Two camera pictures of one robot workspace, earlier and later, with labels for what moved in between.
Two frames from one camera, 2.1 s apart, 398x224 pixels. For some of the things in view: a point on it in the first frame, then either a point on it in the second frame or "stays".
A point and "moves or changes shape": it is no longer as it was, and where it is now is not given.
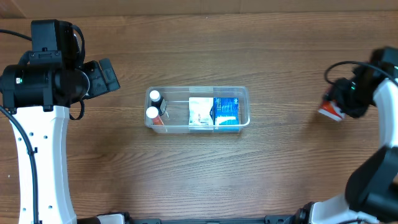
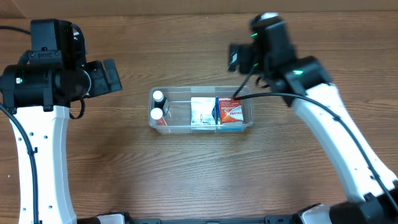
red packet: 329,109 moves or changes shape
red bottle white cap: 152,112 moves or changes shape
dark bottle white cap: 158,101 moves or changes shape
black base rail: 301,218 stays
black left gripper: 101,79 stays
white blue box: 199,109 stays
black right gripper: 341,97 → 244,62
